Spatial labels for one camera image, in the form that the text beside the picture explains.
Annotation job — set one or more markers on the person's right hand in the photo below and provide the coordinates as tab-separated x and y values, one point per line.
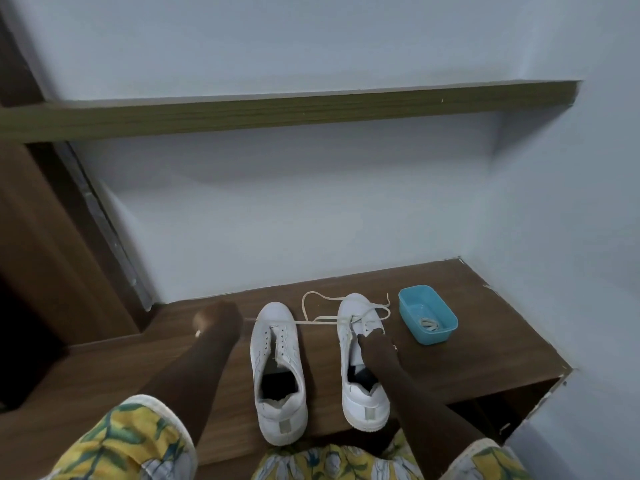
377	352

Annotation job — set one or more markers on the person's left hand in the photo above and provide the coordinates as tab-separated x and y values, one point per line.
220	322

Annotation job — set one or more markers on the blue plastic basket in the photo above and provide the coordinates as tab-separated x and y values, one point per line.
435	338

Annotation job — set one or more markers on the cream shoelace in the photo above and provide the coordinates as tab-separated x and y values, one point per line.
430	324
320	320

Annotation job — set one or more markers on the white sneaker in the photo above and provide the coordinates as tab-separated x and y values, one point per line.
367	414
280	424

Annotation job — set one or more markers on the person's right forearm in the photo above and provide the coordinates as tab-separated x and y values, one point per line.
430	419

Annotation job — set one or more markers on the person's left forearm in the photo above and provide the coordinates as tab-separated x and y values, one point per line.
195	389

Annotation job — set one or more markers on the wooden wall shelf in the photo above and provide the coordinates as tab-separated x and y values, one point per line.
300	109

